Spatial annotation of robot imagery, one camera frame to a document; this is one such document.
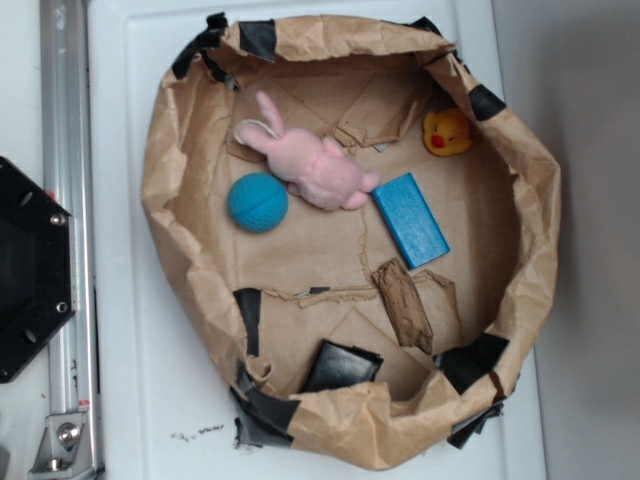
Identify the blue rectangular block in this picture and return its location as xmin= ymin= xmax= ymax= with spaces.
xmin=372 ymin=173 xmax=450 ymax=270

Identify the pink plush bunny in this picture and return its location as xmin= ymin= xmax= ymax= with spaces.
xmin=234 ymin=91 xmax=381 ymax=211

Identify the blue dimpled ball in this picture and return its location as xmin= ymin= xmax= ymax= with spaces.
xmin=227 ymin=173 xmax=289 ymax=233

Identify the black folded tape pad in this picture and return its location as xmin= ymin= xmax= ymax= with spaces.
xmin=301 ymin=340 xmax=384 ymax=393

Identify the brown bark wood piece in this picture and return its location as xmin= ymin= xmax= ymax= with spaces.
xmin=372 ymin=258 xmax=434 ymax=355

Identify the yellow rubber duck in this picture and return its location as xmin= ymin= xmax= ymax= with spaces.
xmin=423 ymin=108 xmax=473 ymax=157

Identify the white plastic tray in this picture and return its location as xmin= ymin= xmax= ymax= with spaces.
xmin=87 ymin=0 xmax=549 ymax=480

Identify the brown paper bag enclosure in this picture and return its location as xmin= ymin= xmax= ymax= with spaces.
xmin=141 ymin=14 xmax=561 ymax=470

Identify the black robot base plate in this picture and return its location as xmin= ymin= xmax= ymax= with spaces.
xmin=0 ymin=157 xmax=75 ymax=384

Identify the aluminium extrusion rail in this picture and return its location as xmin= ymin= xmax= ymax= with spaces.
xmin=39 ymin=1 xmax=105 ymax=479

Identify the metal corner bracket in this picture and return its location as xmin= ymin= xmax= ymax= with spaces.
xmin=28 ymin=412 xmax=97 ymax=479

